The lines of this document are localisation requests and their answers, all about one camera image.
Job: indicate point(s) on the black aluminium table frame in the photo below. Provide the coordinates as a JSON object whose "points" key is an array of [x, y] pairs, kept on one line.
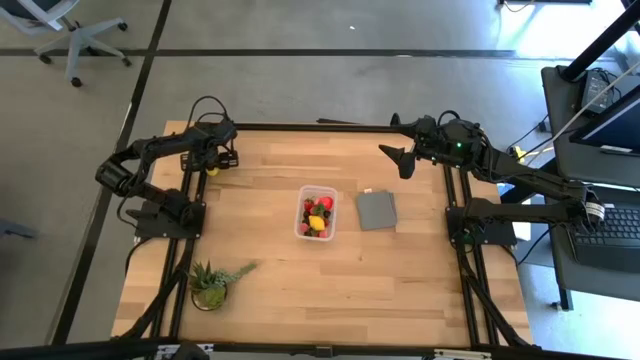
{"points": [[325, 127]]}

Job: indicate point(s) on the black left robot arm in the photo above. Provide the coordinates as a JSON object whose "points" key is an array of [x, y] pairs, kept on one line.
{"points": [[165, 142]]}

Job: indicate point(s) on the white-frame office chair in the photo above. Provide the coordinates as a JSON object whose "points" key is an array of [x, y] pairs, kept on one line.
{"points": [[75, 37]]}

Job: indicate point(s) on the black keyboard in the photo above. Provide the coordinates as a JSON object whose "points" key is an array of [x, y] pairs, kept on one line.
{"points": [[620, 245]]}

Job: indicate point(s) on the potted green succulent plant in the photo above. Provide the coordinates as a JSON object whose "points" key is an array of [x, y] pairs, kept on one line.
{"points": [[210, 289]]}

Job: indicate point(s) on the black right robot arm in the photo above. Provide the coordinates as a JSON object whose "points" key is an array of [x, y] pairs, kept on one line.
{"points": [[530, 175]]}

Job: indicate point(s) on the dark computer monitor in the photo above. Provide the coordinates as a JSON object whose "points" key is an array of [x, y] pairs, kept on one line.
{"points": [[615, 125]]}

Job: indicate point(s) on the small yellow plastic lemon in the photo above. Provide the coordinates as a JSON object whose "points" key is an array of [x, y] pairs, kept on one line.
{"points": [[213, 172]]}

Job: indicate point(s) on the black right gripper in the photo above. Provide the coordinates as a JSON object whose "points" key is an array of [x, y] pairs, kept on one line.
{"points": [[445, 142]]}

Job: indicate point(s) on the clear plastic tupperware container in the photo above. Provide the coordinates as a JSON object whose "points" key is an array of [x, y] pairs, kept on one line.
{"points": [[332, 227]]}

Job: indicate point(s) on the white sheet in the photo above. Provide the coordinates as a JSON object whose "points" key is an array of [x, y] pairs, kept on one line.
{"points": [[523, 231]]}

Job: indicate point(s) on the dark grey desk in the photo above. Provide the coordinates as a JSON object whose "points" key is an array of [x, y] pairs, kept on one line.
{"points": [[555, 280], [560, 125]]}

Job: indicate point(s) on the yellow power plug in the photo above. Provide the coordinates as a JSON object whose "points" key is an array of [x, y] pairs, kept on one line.
{"points": [[518, 152]]}

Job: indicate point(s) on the black power adapter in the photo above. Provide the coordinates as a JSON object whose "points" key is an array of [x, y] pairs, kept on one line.
{"points": [[595, 92]]}

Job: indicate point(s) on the black pole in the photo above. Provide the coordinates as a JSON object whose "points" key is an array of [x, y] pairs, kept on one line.
{"points": [[600, 40]]}

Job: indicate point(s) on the black crossbeam with silver brackets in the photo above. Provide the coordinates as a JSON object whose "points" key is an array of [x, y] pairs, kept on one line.
{"points": [[100, 350]]}

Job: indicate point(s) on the grey folded cloth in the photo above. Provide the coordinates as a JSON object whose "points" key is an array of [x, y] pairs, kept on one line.
{"points": [[376, 211]]}

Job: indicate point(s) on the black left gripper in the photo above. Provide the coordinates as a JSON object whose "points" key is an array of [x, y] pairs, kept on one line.
{"points": [[215, 137]]}

